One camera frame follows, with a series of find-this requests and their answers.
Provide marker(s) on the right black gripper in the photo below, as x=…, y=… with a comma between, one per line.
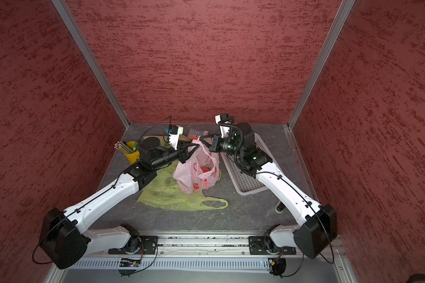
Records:
x=216, y=144

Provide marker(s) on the aluminium front rail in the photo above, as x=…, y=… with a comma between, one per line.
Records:
x=170, y=244

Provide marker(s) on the aluminium corner post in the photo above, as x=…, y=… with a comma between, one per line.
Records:
x=332, y=36
x=75, y=32

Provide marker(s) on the crayon box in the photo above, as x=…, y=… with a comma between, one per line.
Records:
x=194, y=134

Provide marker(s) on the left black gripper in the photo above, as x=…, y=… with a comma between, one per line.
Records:
x=183, y=152

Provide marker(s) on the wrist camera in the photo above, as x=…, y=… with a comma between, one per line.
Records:
x=173, y=133
x=223, y=120

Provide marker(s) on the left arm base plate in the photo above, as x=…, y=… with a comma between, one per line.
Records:
x=145, y=245

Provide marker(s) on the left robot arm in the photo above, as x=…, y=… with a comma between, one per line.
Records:
x=66, y=235

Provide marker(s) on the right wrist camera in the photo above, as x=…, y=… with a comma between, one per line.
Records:
x=223, y=120

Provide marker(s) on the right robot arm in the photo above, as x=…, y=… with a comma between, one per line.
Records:
x=316, y=225

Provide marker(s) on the left aluminium corner post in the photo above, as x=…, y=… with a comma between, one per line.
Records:
x=75, y=32

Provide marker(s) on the yellow pencil cup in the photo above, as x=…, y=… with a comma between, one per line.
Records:
x=129, y=149

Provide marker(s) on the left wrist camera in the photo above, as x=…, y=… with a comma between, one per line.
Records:
x=173, y=133

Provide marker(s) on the green plastic bag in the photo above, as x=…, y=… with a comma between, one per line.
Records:
x=164, y=193

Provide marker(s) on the white plastic basket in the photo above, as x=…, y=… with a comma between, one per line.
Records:
x=244, y=184

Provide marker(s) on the pink plastic bag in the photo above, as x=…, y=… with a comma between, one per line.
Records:
x=200, y=172

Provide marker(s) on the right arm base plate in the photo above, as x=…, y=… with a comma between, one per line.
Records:
x=261, y=245

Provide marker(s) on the right aluminium corner post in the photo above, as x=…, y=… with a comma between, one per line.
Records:
x=332, y=36

